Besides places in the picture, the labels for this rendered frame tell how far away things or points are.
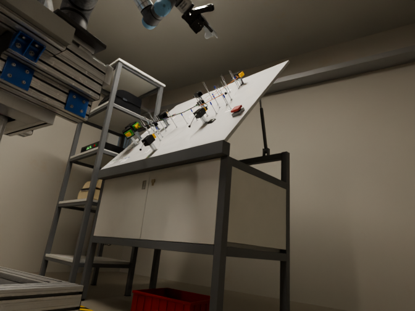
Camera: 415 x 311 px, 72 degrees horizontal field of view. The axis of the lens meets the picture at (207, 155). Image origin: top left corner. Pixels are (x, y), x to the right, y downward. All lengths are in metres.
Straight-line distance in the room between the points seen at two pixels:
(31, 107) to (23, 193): 2.37
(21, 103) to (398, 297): 2.88
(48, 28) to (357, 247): 2.77
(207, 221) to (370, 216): 1.98
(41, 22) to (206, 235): 1.00
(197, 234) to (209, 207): 0.13
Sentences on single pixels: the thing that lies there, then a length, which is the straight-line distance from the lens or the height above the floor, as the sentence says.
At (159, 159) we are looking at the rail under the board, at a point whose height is 0.84.
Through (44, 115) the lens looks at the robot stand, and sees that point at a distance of 1.33.
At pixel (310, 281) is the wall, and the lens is 3.09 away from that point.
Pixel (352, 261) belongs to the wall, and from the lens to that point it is 3.02.
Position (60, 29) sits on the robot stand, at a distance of 1.16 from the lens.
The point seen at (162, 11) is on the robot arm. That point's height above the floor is 1.43.
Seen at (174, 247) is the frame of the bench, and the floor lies 0.38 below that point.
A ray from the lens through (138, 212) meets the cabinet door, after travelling 1.76.
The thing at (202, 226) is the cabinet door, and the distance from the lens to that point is 1.34.
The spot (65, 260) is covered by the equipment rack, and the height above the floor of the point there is 0.22.
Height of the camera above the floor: 0.37
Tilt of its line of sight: 18 degrees up
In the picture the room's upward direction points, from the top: 5 degrees clockwise
